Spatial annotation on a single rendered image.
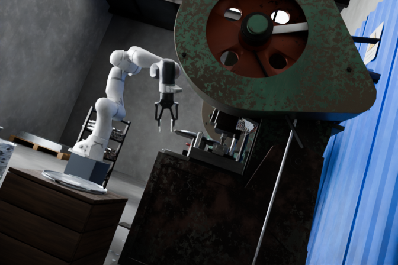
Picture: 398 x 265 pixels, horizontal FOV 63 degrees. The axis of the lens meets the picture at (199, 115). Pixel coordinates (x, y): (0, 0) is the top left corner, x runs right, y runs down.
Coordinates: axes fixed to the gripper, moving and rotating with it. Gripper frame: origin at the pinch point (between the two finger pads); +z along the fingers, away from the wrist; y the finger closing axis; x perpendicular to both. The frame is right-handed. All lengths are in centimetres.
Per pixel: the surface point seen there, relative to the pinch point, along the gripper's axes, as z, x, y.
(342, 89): -32, 44, -77
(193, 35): -52, 14, -12
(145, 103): 159, -707, -3
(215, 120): -3.3, -1.9, -29.3
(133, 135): 241, -672, 29
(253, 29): -57, 26, -38
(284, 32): -56, 22, -56
